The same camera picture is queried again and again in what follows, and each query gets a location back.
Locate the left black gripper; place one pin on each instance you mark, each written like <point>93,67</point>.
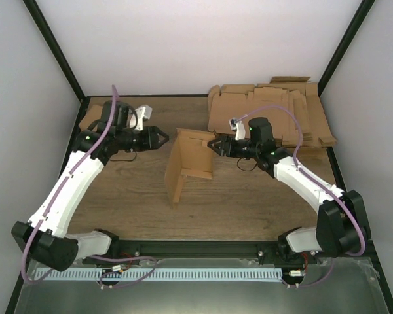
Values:
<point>152,140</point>

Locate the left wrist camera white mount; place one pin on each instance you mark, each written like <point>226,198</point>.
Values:
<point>141,114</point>

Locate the stack of flat cardboard blanks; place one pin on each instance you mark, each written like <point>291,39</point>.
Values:
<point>291,104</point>

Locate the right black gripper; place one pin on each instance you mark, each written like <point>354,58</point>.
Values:
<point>223,151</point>

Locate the folded brown cardboard box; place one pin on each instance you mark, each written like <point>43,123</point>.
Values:
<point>93,113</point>

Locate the black aluminium frame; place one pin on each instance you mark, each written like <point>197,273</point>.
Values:
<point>196,248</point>

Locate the light blue slotted cable duct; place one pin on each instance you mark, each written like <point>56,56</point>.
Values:
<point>169,274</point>

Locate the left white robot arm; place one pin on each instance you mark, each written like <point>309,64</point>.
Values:
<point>92,150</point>

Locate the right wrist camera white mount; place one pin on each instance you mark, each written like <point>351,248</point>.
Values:
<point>237,126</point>

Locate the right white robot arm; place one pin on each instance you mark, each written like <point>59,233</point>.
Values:
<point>342,226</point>

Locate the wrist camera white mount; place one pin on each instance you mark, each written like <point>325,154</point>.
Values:
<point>237,126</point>
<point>141,114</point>

